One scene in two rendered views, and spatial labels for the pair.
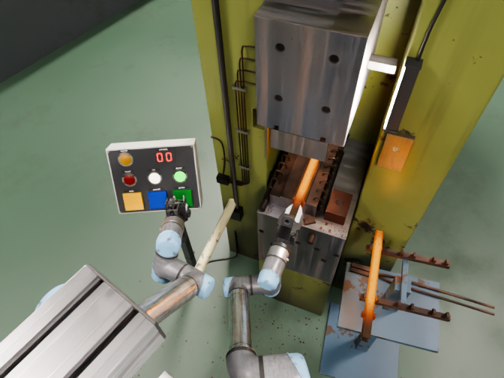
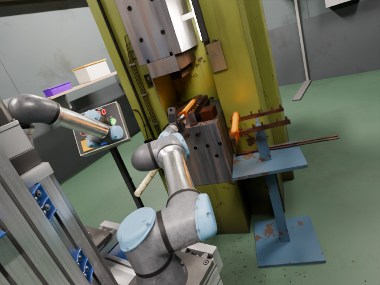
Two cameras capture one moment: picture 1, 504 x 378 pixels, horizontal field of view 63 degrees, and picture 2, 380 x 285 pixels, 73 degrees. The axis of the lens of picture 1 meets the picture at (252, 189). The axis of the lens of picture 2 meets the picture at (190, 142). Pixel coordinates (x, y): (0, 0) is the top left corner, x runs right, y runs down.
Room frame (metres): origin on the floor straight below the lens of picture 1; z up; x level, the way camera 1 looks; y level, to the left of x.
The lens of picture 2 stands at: (-0.75, -0.16, 1.43)
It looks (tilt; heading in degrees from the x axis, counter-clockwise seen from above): 21 degrees down; 0
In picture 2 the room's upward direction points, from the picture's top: 19 degrees counter-clockwise
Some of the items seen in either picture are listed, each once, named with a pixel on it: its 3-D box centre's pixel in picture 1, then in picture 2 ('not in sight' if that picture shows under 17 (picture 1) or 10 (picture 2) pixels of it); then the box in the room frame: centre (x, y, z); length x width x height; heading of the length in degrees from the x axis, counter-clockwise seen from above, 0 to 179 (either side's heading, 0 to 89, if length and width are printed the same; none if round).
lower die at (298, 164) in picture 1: (307, 166); (189, 109); (1.12, -0.25, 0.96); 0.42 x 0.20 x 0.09; 156
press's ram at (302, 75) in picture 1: (335, 49); (167, 21); (1.10, -0.29, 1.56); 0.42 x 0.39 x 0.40; 156
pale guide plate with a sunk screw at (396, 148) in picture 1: (394, 151); (216, 56); (0.92, -0.50, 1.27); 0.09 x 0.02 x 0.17; 66
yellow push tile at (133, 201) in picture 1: (133, 201); (87, 145); (0.95, 0.48, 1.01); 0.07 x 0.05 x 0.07; 91
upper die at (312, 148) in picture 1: (315, 105); (173, 61); (1.12, -0.25, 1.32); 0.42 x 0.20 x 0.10; 156
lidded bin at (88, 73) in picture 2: not in sight; (92, 72); (3.80, 0.94, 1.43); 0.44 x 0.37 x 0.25; 140
